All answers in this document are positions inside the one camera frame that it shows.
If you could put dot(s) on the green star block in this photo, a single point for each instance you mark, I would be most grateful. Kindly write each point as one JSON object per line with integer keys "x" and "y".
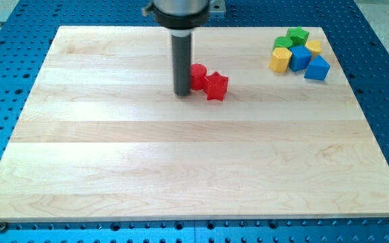
{"x": 298, "y": 36}

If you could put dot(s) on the light wooden board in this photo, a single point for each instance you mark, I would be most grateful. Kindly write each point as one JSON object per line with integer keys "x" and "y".
{"x": 103, "y": 137}

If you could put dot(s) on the red cylinder block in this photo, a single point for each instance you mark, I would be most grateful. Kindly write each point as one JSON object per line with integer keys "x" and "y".
{"x": 198, "y": 73}

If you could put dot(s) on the blue pentagon block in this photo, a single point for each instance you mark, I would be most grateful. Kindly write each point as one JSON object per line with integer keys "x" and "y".
{"x": 317, "y": 69}

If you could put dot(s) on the blue cube block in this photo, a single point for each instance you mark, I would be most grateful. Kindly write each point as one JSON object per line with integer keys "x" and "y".
{"x": 300, "y": 58}

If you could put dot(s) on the yellow heart block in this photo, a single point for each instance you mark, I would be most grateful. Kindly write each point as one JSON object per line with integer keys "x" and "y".
{"x": 314, "y": 47}

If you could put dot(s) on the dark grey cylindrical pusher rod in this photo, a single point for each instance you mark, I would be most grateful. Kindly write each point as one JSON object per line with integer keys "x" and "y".
{"x": 181, "y": 61}

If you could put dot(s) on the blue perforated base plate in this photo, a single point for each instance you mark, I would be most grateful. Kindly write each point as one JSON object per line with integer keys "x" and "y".
{"x": 358, "y": 32}

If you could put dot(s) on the yellow hexagon block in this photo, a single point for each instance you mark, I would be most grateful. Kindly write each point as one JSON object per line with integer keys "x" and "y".
{"x": 280, "y": 58}

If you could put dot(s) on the green cylinder block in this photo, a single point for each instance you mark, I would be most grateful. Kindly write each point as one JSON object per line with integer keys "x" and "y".
{"x": 282, "y": 42}

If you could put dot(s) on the red star block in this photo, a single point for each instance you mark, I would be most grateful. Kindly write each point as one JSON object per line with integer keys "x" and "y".
{"x": 216, "y": 86}

